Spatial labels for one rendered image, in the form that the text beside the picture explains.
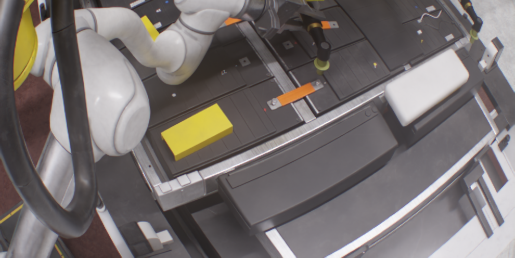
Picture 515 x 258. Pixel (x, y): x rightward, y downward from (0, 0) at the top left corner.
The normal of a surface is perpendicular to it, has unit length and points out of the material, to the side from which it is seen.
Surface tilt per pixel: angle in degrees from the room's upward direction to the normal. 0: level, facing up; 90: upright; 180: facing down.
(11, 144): 74
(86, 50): 10
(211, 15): 80
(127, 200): 0
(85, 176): 33
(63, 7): 46
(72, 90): 59
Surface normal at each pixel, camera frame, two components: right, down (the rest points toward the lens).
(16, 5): 0.76, -0.01
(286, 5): 0.23, 0.82
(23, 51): 0.96, 0.27
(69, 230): 0.80, 0.55
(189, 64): 0.65, 0.66
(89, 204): 0.80, -0.57
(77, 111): 0.47, 0.26
